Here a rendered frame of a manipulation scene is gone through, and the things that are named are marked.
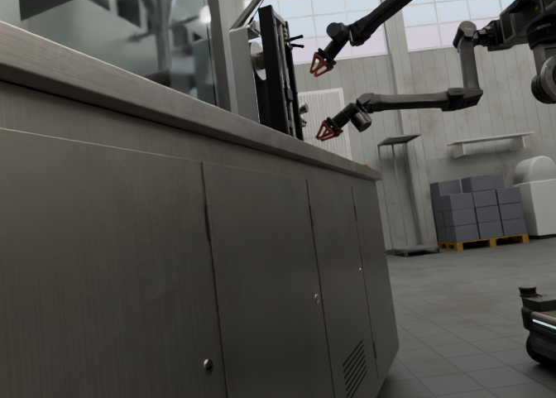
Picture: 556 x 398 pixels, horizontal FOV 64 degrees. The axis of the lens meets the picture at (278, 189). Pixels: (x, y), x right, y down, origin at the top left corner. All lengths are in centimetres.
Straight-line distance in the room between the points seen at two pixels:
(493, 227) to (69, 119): 754
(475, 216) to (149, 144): 727
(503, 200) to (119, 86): 759
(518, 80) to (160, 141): 915
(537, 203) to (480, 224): 111
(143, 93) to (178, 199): 15
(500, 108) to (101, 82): 894
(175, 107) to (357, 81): 799
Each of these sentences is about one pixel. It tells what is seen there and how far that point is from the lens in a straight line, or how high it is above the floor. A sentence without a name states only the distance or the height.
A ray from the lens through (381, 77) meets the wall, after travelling 868.
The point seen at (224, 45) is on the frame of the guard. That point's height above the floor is 108.
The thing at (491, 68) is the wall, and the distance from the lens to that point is 944.
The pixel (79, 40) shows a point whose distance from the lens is 63.
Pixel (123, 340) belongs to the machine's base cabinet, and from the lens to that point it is 54.
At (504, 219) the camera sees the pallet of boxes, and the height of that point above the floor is 40.
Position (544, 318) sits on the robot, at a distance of 206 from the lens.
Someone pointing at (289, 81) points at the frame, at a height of 122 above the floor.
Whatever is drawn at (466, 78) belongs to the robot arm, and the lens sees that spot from 212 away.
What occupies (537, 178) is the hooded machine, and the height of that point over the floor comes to 99.
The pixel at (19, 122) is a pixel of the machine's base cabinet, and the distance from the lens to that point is 48.
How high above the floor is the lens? 70
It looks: 5 degrees up
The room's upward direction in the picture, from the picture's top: 7 degrees counter-clockwise
